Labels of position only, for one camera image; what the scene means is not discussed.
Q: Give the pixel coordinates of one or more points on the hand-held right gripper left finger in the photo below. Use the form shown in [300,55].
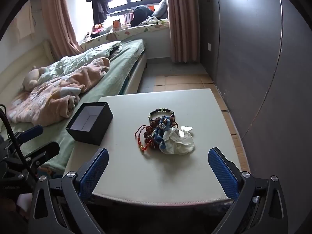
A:
[94,171]

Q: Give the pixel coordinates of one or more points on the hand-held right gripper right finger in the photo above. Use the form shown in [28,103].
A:
[223,173]

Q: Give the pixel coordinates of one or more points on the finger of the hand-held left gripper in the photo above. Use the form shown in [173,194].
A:
[46,151]
[33,131]

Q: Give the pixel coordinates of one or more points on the black jewelry box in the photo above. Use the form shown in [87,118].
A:
[97,129]

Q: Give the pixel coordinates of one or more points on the white plastic bag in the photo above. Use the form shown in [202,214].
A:
[181,145]

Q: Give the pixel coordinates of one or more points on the pink fleece blanket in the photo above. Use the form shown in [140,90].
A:
[56,97]

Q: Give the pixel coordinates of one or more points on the beige plush toy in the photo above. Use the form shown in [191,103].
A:
[30,79]

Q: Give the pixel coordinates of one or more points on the pale green quilt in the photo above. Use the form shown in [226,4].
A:
[80,57]

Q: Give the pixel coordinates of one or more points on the bed with green sheet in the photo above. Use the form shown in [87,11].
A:
[117,73]

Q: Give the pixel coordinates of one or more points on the dark grey wardrobe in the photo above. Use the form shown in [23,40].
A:
[256,65]

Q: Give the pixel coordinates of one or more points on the pink curtain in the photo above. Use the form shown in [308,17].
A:
[61,17]
[182,22]

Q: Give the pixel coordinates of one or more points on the pile of stuffed toys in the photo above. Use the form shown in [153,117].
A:
[100,29]

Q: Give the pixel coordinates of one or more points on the leaf printed window seat cushion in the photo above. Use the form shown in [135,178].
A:
[136,30]

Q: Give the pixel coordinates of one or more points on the dark hanging clothes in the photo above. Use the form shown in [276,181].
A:
[98,2]

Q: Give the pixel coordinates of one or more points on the black bag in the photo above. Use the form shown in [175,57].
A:
[141,14]

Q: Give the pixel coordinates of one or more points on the grey pillow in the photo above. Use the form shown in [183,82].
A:
[160,8]

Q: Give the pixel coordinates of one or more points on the white wall outlet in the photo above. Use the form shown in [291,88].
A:
[209,46]

